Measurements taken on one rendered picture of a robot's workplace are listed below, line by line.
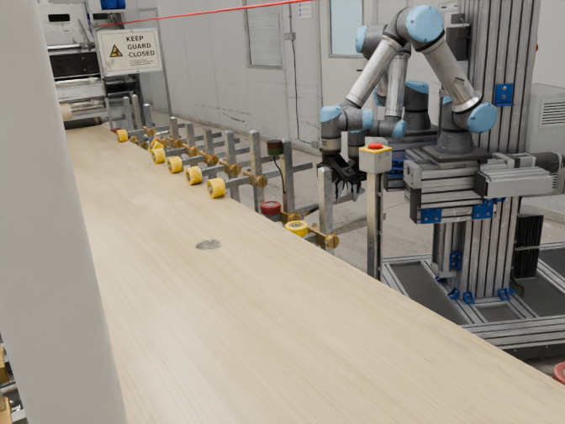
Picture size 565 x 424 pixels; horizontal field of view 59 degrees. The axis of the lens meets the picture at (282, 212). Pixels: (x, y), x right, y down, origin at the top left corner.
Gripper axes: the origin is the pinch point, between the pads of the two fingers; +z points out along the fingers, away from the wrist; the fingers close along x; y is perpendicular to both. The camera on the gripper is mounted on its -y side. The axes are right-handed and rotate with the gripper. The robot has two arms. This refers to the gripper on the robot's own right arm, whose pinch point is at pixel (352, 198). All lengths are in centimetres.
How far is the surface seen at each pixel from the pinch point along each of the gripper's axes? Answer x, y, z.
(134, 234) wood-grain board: 7, -96, -8
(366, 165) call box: -55, -40, -35
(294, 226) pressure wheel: -25, -47, -8
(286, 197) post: -5.2, -37.9, -11.3
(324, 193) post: -31, -38, -19
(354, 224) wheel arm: -26.5, -21.2, -2.0
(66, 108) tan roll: 251, -74, -25
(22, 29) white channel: -139, -132, -76
